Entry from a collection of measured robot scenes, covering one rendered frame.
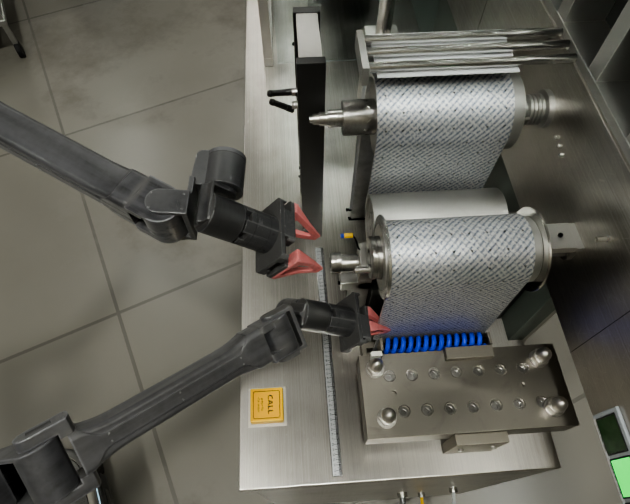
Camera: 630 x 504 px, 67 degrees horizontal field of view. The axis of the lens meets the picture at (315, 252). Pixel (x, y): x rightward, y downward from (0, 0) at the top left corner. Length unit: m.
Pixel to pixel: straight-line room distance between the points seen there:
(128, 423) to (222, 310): 1.46
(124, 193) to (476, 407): 0.73
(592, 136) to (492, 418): 0.53
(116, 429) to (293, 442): 0.44
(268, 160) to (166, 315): 1.05
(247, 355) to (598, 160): 0.63
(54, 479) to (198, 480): 1.29
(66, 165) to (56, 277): 1.80
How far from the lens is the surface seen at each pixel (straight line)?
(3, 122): 0.81
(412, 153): 0.89
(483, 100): 0.89
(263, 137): 1.48
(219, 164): 0.68
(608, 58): 0.88
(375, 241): 0.80
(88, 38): 3.71
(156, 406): 0.76
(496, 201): 0.97
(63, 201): 2.76
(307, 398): 1.09
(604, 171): 0.86
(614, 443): 0.91
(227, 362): 0.78
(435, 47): 0.88
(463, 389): 1.00
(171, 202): 0.64
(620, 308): 0.84
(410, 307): 0.88
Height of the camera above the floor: 1.96
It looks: 59 degrees down
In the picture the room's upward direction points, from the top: straight up
